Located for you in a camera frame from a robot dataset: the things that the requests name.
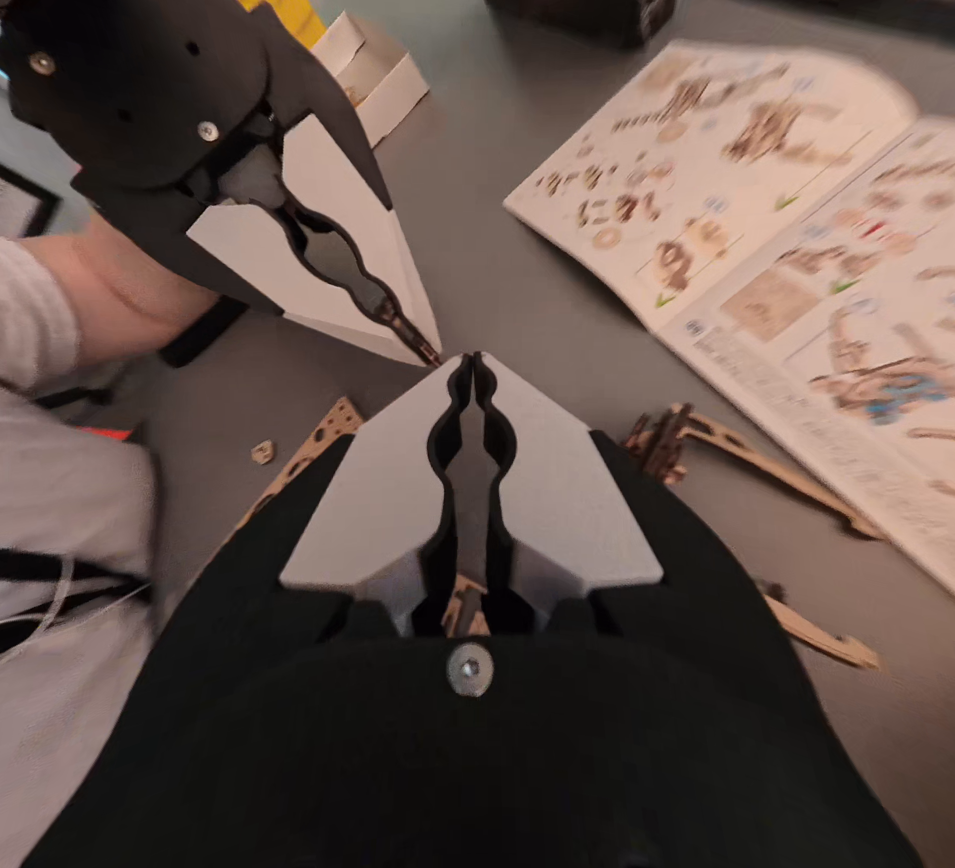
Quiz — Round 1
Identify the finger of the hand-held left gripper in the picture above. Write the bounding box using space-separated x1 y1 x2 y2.
185 204 435 368
278 110 443 363

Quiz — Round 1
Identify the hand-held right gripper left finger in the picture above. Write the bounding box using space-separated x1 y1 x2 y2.
280 352 475 638

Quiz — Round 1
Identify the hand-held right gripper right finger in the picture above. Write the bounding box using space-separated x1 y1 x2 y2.
476 350 665 636

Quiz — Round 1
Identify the person's left forearm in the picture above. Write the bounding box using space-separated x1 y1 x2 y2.
0 230 94 395

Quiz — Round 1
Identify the laser-cut wooden parts sheet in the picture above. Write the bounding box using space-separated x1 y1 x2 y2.
215 395 367 565

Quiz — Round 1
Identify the wooden mechanical model assembly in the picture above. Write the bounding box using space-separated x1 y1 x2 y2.
440 401 886 673

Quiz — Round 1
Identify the person's left hand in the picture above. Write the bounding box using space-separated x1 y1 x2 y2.
82 211 225 365

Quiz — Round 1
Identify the white cardboard box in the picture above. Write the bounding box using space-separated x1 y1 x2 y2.
308 10 431 150

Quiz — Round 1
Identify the black framed object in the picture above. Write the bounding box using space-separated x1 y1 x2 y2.
0 165 64 240

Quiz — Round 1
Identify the person's grey clothing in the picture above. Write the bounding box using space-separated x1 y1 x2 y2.
0 390 161 868

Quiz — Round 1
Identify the illustrated instruction booklet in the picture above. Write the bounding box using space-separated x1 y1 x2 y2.
502 38 955 596

